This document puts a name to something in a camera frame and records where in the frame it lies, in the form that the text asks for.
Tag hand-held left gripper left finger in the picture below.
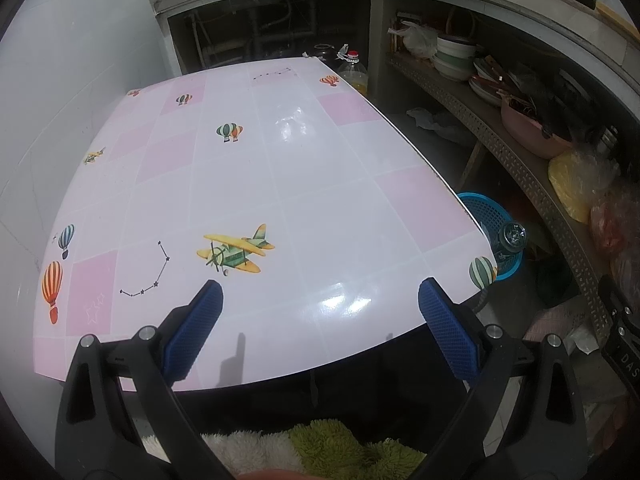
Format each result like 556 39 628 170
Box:
55 279 224 480

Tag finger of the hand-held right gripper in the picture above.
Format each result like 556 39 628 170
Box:
597 274 629 329

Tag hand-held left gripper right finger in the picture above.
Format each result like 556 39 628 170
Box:
410 276 589 480

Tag blue plastic wastebasket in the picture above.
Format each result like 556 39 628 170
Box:
456 191 524 282

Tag pink plastic bag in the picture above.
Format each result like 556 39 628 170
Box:
522 305 603 346

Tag clear bag with orange contents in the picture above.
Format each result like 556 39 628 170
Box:
590 192 640 291

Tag shiny round can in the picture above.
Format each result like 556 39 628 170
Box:
496 220 528 252

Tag yellow plastic bag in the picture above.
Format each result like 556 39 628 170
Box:
547 151 621 224

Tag perforated metal shelf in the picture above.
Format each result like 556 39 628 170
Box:
385 52 616 346

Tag shiny metal container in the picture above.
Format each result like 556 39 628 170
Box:
595 126 621 151

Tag wooden shelf support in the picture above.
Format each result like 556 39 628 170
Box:
459 141 488 190

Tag fuzzy green white garment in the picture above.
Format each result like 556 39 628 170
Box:
141 419 428 478

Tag pink plastic basin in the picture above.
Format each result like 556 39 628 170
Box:
500 95 576 159

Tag crumpled white floor bag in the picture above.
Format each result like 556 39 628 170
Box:
406 107 473 145

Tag stack of plates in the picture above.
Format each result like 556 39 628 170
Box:
469 57 508 107

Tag clear cooking oil bottle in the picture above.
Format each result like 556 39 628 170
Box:
336 50 370 96

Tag stack of white green bowls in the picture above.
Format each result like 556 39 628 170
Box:
431 34 478 82

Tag thin white plastic bag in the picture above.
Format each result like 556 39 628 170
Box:
400 22 439 59

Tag grey drain pipes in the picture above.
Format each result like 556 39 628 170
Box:
187 2 321 63

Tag black pan with blue handle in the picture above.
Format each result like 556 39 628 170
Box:
515 62 576 138

